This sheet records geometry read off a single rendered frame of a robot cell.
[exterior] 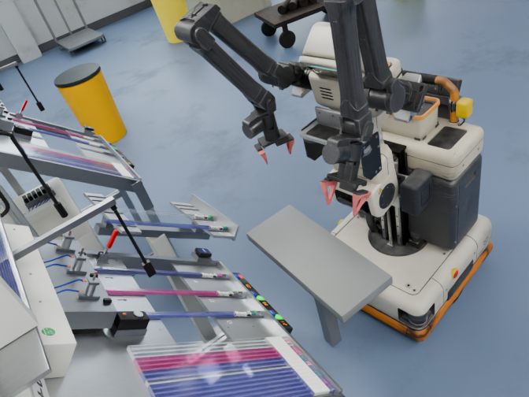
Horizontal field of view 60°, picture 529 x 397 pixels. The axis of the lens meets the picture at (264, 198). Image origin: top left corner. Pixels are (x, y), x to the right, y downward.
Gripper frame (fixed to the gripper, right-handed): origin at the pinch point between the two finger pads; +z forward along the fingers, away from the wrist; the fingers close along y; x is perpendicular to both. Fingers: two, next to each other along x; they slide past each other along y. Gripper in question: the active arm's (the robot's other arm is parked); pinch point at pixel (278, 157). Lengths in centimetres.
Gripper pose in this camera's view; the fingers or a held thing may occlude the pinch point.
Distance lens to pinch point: 176.9
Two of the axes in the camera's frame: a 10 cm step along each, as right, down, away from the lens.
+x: -3.4, -5.2, 7.8
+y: 9.1, -4.0, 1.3
